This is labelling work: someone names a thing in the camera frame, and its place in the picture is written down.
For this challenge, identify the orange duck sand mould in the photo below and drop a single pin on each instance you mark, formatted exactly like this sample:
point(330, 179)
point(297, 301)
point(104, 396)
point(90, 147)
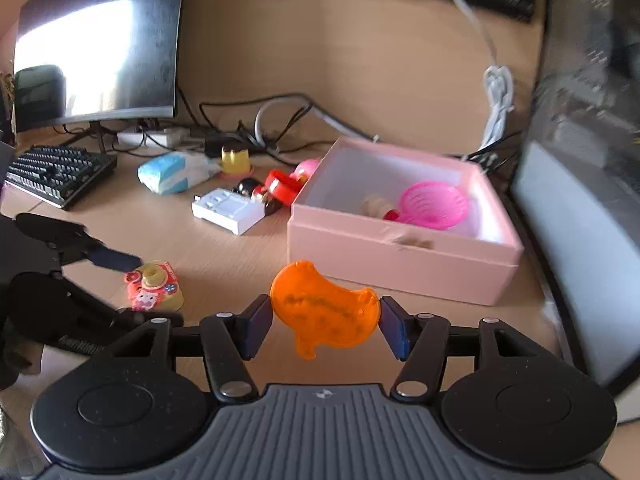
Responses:
point(321, 313)

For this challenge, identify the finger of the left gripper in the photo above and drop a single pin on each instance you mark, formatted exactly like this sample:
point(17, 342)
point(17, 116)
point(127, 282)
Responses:
point(141, 317)
point(111, 259)

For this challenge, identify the red pink toy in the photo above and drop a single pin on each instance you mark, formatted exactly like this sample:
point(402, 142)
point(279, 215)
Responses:
point(286, 187)

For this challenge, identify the small white object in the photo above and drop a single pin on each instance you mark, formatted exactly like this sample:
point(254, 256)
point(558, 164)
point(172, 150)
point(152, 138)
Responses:
point(375, 206)

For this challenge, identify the black keyboard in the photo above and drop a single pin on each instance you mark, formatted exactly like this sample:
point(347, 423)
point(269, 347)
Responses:
point(59, 175)

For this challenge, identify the left black monitor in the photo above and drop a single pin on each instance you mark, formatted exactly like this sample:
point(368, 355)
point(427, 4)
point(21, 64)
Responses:
point(95, 60)

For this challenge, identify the yellow toy camera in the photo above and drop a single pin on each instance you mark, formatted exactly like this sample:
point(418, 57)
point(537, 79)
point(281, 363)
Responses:
point(154, 286)

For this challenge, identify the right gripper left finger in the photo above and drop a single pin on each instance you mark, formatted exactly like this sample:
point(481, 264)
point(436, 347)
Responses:
point(229, 341)

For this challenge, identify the pink plastic strainer scoop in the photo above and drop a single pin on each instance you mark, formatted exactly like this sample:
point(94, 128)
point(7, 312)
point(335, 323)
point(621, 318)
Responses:
point(433, 205)

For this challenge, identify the blue white tissue pack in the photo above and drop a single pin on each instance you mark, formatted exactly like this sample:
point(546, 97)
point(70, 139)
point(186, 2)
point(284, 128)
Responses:
point(177, 172)

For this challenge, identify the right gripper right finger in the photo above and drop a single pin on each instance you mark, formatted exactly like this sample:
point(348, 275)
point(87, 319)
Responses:
point(420, 342)

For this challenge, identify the black red ladybug toy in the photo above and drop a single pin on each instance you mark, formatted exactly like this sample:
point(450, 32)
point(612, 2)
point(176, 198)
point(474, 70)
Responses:
point(257, 192)

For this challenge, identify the white power strip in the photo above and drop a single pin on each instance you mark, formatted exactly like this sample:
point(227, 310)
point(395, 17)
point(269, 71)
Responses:
point(168, 138)

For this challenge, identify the pink cardboard box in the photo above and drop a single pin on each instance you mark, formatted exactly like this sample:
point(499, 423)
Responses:
point(349, 223)

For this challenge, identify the white battery charger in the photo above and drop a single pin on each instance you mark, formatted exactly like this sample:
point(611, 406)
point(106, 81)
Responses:
point(228, 210)

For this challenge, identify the black power adapter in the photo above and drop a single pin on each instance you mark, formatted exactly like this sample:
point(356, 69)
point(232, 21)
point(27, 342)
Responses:
point(216, 142)

